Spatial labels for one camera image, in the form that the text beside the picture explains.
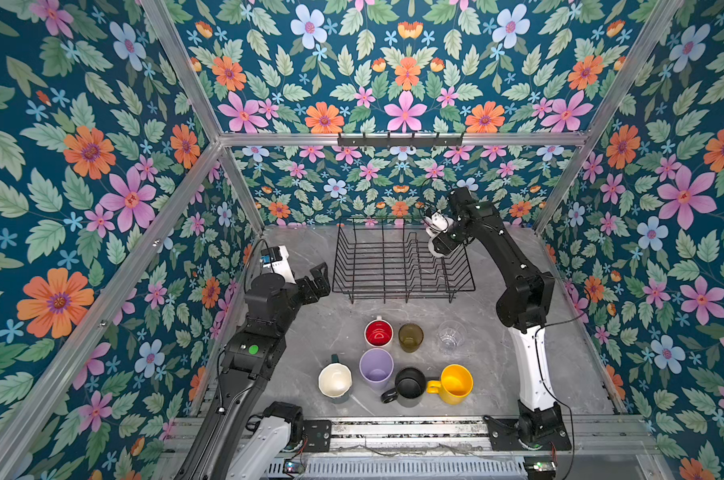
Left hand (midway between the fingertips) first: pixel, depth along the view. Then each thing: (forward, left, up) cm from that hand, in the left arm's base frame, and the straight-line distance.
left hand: (314, 261), depth 68 cm
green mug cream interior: (-18, -1, -31) cm, 36 cm away
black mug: (-19, -22, -33) cm, 44 cm away
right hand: (+22, -39, -18) cm, 49 cm away
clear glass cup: (-6, -36, -32) cm, 49 cm away
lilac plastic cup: (-15, -13, -31) cm, 36 cm away
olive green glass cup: (-7, -23, -31) cm, 39 cm away
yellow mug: (-21, -34, -32) cm, 51 cm away
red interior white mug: (-5, -14, -31) cm, 34 cm away
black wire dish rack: (+24, -21, -34) cm, 47 cm away
